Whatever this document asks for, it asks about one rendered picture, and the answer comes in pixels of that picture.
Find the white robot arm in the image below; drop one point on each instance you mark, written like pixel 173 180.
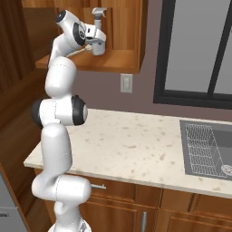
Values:
pixel 56 148

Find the dark wooden tall cabinet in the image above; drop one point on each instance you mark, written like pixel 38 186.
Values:
pixel 15 90

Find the black framed window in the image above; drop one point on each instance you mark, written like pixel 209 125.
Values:
pixel 196 45

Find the grey appliance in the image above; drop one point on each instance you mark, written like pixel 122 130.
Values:
pixel 9 208

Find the wooden wall cabinet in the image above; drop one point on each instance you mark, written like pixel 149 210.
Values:
pixel 120 36

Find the grey wall switch plate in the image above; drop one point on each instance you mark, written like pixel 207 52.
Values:
pixel 126 83

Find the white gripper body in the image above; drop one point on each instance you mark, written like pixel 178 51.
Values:
pixel 99 36

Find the wooden drawer front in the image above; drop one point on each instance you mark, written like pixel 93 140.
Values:
pixel 119 188
pixel 216 206
pixel 176 200

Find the grey sink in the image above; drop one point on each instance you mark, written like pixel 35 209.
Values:
pixel 223 142

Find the wooden base cabinet door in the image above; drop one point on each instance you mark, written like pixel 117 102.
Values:
pixel 193 223
pixel 117 217

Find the grey spray bottle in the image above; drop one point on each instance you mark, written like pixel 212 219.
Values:
pixel 99 50

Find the wooden wall cabinet door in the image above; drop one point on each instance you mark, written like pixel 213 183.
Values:
pixel 144 33

